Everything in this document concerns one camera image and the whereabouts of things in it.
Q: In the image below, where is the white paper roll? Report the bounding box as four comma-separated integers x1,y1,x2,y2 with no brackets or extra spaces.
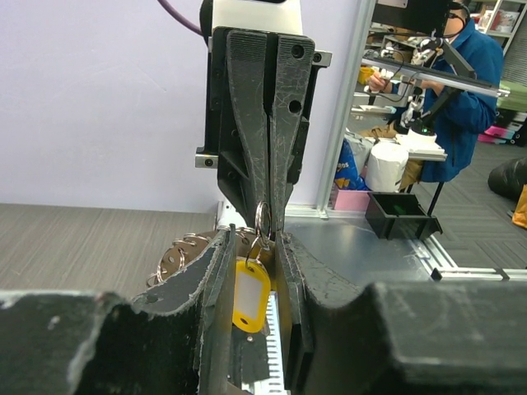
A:
365,142,408,193

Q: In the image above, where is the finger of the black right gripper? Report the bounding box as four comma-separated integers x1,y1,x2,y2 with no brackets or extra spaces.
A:
226,29,268,225
267,33,316,230

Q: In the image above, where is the white slotted cable duct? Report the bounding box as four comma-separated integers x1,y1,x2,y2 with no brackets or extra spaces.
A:
241,291,290,394

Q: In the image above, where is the person in blue jacket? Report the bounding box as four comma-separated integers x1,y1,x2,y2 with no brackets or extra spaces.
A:
357,0,506,193

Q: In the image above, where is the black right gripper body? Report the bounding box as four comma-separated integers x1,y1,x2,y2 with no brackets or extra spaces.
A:
194,25,333,215

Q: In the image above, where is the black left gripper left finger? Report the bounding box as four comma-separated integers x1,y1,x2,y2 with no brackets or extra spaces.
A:
1,229,236,394

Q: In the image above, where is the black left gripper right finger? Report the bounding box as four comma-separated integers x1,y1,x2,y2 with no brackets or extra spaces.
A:
274,232,526,394

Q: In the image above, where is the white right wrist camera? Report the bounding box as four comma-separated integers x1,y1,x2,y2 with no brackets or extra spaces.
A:
212,0,303,35

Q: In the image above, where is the black plastic bin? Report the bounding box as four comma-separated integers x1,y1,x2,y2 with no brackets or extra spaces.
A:
365,192,443,240

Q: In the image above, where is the blue snack bag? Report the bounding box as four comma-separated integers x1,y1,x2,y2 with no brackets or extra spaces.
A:
334,137,372,191

